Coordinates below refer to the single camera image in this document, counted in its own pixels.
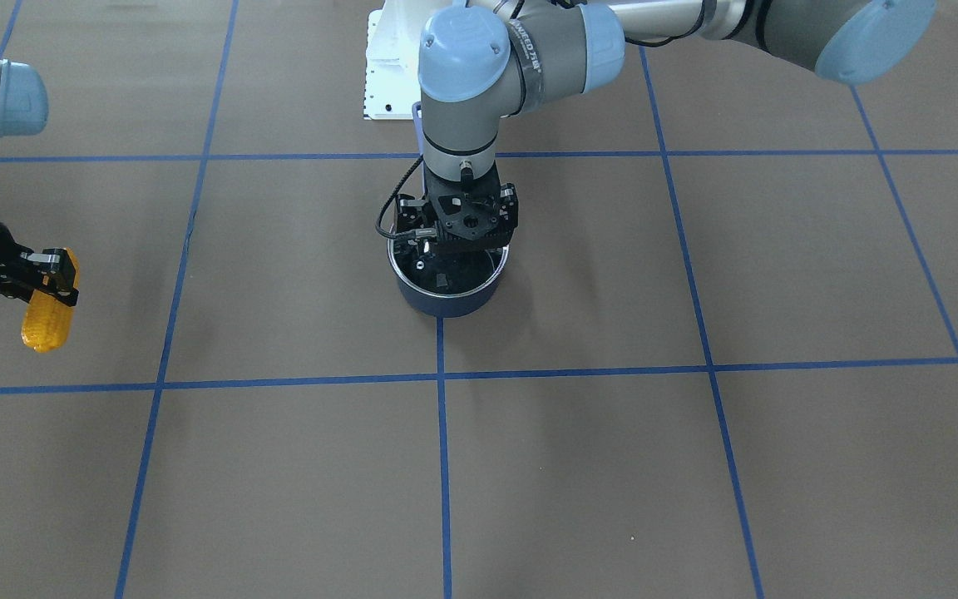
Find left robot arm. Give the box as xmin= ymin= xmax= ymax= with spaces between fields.
xmin=416 ymin=1 xmax=936 ymax=189

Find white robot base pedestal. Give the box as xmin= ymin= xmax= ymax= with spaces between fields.
xmin=363 ymin=8 xmax=513 ymax=122

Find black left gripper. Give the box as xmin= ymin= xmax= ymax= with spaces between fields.
xmin=422 ymin=160 xmax=501 ymax=200

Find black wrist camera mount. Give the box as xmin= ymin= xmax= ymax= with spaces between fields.
xmin=394 ymin=183 xmax=520 ymax=254

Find yellow corn cob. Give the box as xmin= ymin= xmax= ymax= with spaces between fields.
xmin=22 ymin=270 xmax=75 ymax=353

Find blue saucepan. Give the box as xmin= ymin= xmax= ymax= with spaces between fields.
xmin=386 ymin=100 xmax=510 ymax=319

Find glass pot lid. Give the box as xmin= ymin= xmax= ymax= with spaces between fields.
xmin=387 ymin=239 xmax=510 ymax=300

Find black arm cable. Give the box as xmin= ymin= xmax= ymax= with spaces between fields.
xmin=376 ymin=162 xmax=426 ymax=242

